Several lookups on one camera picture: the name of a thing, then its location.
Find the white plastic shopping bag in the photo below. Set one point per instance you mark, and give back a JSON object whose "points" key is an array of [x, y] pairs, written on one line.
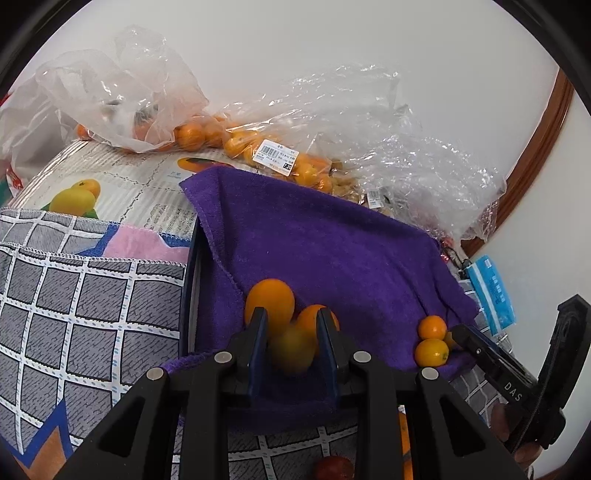
{"points": [[33, 132]]}

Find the grey checked blanket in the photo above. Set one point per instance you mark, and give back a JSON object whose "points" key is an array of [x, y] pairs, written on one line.
{"points": [[87, 307]]}

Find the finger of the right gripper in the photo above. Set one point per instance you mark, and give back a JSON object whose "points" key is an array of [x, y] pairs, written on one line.
{"points": [[486, 353]]}

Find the person right hand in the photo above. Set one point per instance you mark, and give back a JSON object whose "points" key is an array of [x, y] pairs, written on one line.
{"points": [[501, 426]]}

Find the orange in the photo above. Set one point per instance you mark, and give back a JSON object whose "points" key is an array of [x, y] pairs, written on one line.
{"points": [[307, 321], [406, 447], [431, 352], [276, 297], [432, 327]]}

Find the purple towel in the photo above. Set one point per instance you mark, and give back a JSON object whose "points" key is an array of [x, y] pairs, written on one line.
{"points": [[380, 277]]}

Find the blue tissue pack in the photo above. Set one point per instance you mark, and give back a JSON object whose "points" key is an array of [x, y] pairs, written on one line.
{"points": [[490, 290]]}

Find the fruit printed paper mat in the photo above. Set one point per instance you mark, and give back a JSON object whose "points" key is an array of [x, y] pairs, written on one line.
{"points": [[142, 190]]}

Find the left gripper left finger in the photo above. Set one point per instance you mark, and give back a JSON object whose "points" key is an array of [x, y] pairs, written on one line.
{"points": [[191, 406]]}

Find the brown wooden door frame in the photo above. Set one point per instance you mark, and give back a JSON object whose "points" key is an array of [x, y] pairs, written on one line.
{"points": [[538, 148]]}

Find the small red fruit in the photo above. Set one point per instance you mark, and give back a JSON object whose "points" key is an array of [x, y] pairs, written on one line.
{"points": [[334, 468]]}

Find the yellow-green small fruit back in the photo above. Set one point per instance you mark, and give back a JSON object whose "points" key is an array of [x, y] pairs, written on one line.
{"points": [[293, 351]]}

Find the small clear bag of oranges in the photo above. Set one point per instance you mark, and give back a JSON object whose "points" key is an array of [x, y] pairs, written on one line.
{"points": [[132, 97]]}

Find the large clear plastic bag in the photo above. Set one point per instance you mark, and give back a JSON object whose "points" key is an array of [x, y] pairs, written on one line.
{"points": [[355, 116]]}

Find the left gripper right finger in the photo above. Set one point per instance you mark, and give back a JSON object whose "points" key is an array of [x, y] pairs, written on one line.
{"points": [[448, 438]]}

